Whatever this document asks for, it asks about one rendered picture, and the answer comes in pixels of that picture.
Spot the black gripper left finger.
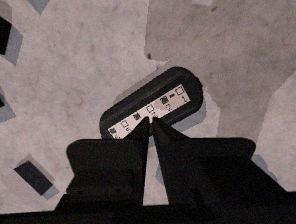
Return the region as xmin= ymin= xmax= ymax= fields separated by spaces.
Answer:
xmin=66 ymin=116 xmax=150 ymax=206

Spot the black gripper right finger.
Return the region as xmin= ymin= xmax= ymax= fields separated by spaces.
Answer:
xmin=152 ymin=116 xmax=256 ymax=205

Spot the dark grey switch controller unit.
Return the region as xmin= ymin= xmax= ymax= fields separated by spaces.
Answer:
xmin=99 ymin=66 xmax=203 ymax=139

